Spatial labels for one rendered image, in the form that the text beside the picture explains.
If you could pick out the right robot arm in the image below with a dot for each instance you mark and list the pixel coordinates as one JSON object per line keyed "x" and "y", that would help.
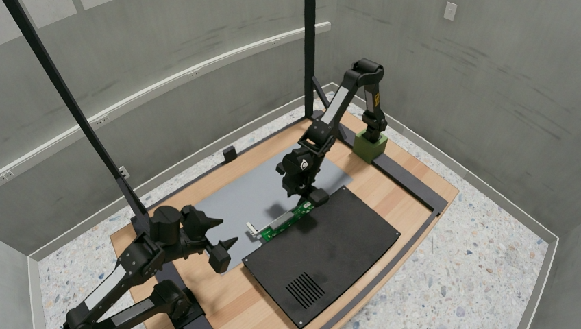
{"x": 136, "y": 265}

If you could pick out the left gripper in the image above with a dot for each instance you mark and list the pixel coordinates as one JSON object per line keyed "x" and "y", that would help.
{"x": 316, "y": 196}

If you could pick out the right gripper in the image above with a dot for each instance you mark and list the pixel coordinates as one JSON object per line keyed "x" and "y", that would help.
{"x": 219, "y": 258}

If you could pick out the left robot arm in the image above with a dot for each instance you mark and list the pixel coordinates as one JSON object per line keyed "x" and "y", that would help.
{"x": 325, "y": 128}

